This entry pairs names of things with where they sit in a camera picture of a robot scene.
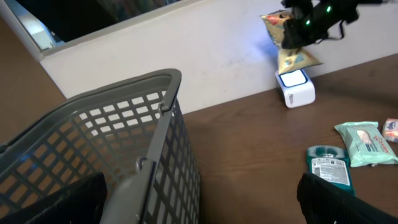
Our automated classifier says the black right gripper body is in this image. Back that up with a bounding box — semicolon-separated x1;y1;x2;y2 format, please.
281;6;326;49

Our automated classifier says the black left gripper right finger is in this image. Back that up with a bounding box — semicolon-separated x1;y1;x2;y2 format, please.
297;172;397;224

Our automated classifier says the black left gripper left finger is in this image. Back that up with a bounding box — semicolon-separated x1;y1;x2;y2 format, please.
1;172;108;224

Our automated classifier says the yellow snack bag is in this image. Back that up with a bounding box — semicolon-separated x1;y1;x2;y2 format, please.
261;10;322;75

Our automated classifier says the teal mouthwash bottle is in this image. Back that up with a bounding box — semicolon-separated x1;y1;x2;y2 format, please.
306;145;355;195

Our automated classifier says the mint green wipes pack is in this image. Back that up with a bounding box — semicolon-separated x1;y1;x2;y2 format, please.
335;121;397;167

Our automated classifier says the small orange carton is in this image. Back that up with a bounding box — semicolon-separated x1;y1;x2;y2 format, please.
382;118;398;142

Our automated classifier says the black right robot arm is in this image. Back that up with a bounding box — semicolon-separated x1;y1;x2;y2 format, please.
281;0;387;49

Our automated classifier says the white barcode scanner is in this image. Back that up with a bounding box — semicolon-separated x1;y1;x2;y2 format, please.
275;69;316;108

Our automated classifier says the grey plastic basket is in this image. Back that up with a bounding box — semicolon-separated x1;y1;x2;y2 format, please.
1;68;201;223

